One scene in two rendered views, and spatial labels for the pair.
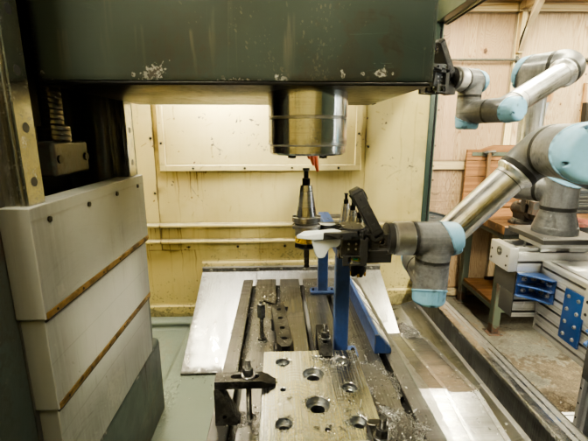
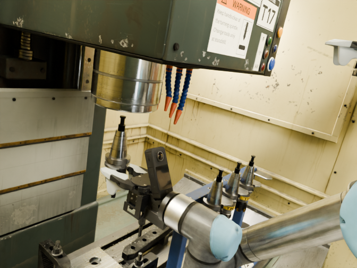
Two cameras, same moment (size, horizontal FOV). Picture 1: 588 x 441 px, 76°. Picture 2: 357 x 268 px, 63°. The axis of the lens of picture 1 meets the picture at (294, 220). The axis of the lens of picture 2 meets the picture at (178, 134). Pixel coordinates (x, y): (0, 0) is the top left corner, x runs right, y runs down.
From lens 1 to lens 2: 0.66 m
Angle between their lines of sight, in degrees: 37
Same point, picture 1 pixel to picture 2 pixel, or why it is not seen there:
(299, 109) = (95, 65)
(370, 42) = (119, 12)
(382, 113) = not seen: outside the picture
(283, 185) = (258, 133)
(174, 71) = (26, 23)
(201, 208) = (195, 130)
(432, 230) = (197, 220)
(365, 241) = (140, 198)
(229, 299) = not seen: hidden behind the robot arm
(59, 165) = (11, 73)
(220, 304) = not seen: hidden behind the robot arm
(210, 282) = (183, 185)
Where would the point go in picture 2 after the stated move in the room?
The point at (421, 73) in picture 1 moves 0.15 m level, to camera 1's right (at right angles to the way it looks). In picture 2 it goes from (153, 49) to (237, 66)
